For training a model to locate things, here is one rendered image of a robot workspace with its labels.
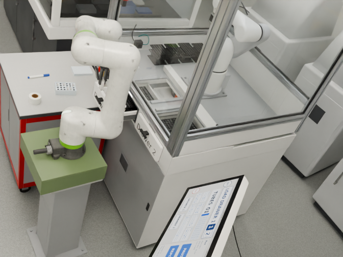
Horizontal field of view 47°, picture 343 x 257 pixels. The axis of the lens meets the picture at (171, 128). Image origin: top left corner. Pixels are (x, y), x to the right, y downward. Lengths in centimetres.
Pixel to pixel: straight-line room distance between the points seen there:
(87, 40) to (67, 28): 133
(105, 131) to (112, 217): 112
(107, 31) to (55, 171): 73
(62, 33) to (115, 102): 128
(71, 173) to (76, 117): 28
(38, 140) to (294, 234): 216
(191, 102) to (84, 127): 51
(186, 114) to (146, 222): 87
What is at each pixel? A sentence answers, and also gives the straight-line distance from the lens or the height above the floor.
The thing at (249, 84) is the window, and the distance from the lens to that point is 200.
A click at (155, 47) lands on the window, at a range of 211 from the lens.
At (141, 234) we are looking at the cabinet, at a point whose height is 22.
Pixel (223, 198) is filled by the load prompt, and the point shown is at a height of 115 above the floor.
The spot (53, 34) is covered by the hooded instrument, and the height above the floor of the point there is 85.
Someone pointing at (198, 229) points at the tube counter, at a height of 111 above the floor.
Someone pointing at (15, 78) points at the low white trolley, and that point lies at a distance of 266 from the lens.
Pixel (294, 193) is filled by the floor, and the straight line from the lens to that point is 371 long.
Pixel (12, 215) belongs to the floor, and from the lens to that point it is 287.
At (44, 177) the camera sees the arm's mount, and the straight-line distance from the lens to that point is 194.
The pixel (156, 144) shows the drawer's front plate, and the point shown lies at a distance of 214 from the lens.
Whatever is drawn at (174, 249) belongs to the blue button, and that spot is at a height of 105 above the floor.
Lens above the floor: 235
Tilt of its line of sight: 39 degrees down
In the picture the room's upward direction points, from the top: 20 degrees clockwise
